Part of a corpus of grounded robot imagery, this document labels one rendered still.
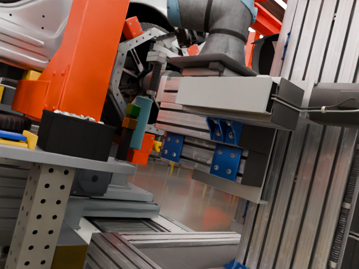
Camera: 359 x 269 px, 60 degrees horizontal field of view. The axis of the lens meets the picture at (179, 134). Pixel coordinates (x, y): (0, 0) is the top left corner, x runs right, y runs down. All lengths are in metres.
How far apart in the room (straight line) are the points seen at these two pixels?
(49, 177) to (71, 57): 0.44
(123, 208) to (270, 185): 1.02
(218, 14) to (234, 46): 0.11
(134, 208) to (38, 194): 0.89
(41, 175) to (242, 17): 0.74
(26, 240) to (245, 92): 0.75
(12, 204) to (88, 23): 0.70
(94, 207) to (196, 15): 1.09
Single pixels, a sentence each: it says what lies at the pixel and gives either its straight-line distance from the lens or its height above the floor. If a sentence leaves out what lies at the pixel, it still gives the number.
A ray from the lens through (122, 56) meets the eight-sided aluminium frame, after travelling 1.62.
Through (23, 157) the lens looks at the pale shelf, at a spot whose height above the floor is 0.43.
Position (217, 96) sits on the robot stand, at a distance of 0.68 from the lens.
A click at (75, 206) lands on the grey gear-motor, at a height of 0.17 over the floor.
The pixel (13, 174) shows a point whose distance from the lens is 1.25.
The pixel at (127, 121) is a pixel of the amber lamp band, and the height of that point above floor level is 0.59.
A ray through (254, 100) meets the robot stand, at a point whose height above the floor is 0.68.
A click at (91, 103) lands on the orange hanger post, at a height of 0.63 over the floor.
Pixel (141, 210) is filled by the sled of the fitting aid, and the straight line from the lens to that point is 1.84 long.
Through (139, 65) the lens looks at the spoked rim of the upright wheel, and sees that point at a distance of 1.78.
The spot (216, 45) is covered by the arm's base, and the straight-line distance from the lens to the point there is 0.93.
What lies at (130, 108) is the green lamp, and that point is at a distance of 1.12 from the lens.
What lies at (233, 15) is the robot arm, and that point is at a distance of 0.97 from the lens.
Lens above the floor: 0.57
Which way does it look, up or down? 1 degrees up
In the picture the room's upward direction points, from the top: 14 degrees clockwise
